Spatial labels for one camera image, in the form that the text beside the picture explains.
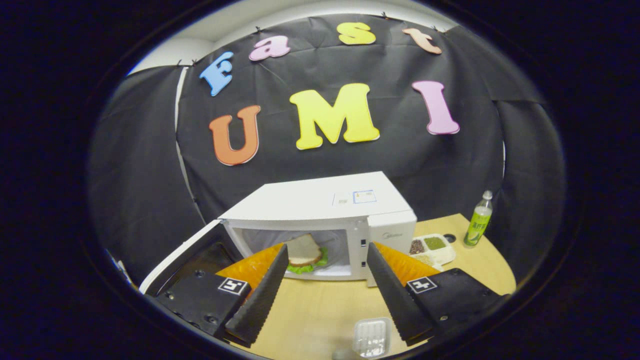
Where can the white divided dish of grains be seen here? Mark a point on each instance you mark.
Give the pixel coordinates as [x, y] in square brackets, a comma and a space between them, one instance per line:
[440, 252]

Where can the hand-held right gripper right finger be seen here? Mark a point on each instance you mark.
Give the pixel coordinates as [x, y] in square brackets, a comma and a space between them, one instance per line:
[395, 300]

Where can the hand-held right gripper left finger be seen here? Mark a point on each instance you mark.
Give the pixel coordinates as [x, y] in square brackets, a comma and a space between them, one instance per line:
[260, 300]

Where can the green drink bottle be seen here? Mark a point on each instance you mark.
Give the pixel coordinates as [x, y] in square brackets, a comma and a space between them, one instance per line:
[477, 225]

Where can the small white plastic tray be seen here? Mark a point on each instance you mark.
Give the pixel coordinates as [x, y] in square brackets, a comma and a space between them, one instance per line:
[372, 337]

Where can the black table grommet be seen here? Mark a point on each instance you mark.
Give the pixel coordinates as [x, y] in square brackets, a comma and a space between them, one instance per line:
[449, 238]

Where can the white microwave oven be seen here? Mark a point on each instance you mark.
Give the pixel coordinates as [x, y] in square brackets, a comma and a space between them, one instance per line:
[310, 200]

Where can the sandwich with lettuce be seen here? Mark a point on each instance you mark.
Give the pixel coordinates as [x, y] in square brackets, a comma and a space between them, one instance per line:
[302, 250]

